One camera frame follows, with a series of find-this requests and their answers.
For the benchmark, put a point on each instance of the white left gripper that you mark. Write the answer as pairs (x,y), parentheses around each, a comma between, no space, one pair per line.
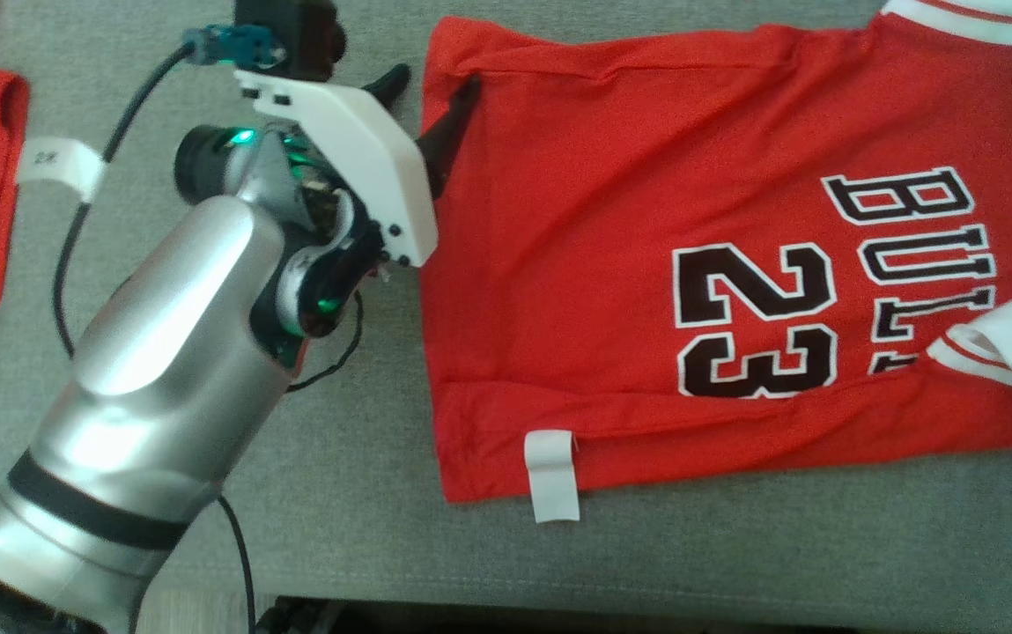
(373,150)

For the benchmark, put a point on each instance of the red basketball jersey white trim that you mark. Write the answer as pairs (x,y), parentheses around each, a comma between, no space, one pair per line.
(558,308)

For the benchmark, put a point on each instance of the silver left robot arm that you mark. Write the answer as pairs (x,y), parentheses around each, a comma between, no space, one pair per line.
(162,352)

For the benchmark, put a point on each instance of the grey and yellow sofa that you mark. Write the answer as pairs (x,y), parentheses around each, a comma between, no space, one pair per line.
(734,563)

